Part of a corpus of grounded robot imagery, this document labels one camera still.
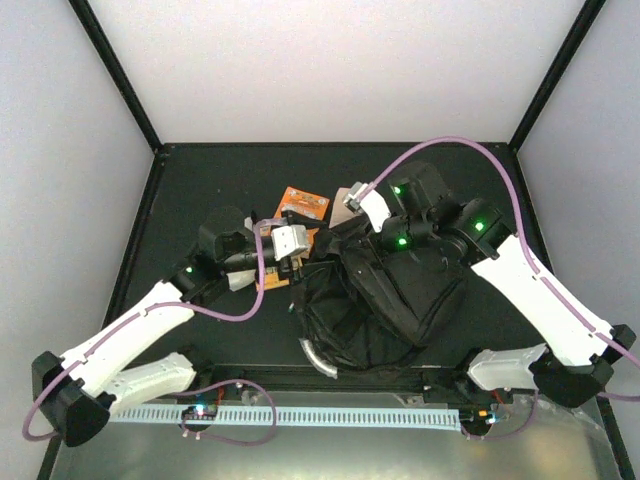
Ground thin orange yellow booklet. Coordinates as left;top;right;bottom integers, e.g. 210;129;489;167
263;267;290;291

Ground black front rail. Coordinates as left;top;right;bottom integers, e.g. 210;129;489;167
190;364;470;403

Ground right black frame post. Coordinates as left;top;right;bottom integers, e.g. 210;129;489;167
508;0;607;153

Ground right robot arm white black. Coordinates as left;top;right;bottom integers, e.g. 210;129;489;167
360;163;636;408

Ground black frame post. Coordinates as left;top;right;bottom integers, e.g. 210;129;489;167
508;0;607;153
68;0;163;152

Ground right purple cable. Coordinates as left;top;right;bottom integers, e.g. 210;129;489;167
364;135;640;442

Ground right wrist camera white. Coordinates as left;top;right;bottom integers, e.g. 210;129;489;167
342;182;391;233

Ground cream fabric pencil case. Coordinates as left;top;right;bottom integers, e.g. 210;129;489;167
329;187;356;228

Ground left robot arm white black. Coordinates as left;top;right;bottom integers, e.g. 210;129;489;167
22;207;310;447

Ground left black frame post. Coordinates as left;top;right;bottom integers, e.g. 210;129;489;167
68;0;163;152

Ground orange thick book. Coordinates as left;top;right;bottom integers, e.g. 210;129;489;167
274;186;330;220

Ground light blue slotted cable duct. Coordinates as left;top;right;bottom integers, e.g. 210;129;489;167
110;404;460;431

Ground white tissue packet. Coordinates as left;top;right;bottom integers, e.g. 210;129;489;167
226;270;256;292

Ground black student bag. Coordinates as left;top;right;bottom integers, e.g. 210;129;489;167
291;218;467;379

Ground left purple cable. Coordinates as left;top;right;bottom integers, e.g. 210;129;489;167
22;217;291;447

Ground purple cable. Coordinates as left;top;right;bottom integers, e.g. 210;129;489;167
364;135;640;442
22;217;291;447

